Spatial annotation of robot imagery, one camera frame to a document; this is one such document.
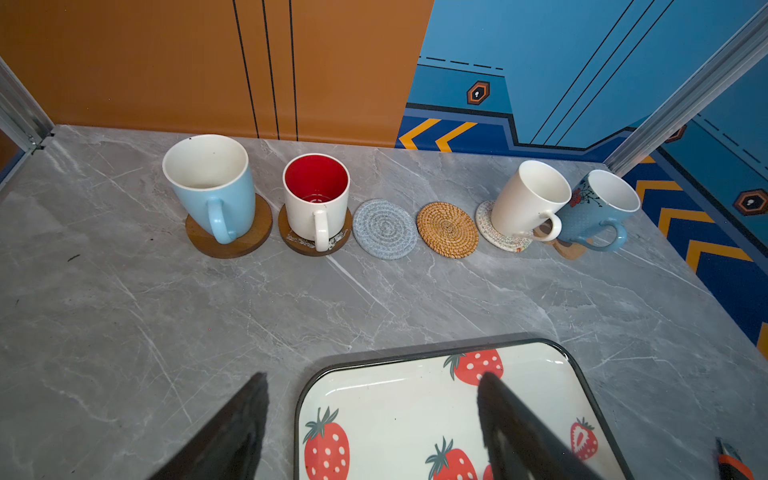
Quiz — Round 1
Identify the glossy brown round coaster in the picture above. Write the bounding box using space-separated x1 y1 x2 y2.
278 205 353 257

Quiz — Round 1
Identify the matte brown round coaster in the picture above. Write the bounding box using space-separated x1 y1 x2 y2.
185 193 273 259

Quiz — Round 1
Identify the white mug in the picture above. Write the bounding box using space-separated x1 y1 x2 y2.
490 160 571 242

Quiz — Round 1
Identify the black orange utility knife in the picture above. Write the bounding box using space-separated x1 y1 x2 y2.
716 437 754 480

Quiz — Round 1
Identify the red inside mug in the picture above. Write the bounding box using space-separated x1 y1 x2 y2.
282 153 351 253

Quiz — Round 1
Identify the white woven round coaster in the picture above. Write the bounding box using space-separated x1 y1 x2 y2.
475 200 533 253

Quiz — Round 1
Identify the grey woven round coaster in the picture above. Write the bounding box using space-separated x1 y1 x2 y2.
353 198 418 260

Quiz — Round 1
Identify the light blue mug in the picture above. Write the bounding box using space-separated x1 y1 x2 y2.
162 134 255 245

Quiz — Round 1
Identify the brown paw print coaster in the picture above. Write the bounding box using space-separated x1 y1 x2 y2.
533 221 588 261

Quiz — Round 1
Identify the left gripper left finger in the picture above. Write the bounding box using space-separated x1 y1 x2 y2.
152 372 269 479

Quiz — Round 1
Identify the tan rattan round coaster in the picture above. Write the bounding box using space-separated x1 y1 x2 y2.
416 202 479 259

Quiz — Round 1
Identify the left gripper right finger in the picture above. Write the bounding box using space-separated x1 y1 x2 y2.
477 373 598 479

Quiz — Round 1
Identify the white strawberry tray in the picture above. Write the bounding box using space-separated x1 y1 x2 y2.
293 339 631 479

